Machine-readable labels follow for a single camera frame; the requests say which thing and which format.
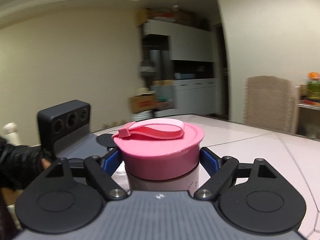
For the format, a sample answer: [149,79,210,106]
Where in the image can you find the pink bottle cap with strap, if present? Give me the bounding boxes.
[112,118,204,180]

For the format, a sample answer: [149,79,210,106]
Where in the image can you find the beige quilted chair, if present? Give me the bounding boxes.
[244,75,295,132]

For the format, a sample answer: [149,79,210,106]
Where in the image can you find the Hello Kitty steel bottle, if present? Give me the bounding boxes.
[124,161,201,195]

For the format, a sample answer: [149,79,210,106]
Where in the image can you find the cardboard box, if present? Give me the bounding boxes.
[129,94,157,114]

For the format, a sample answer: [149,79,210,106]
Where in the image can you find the green jar orange lid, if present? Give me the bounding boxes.
[307,72,320,100]

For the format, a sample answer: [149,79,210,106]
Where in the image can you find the wooden side shelf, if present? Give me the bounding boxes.
[296,85,319,140]

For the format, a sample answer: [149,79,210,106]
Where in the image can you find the white kitchen cabinet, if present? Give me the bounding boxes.
[139,20,217,117]

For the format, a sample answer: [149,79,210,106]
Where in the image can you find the left hand in black glove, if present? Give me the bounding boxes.
[0,137,51,190]

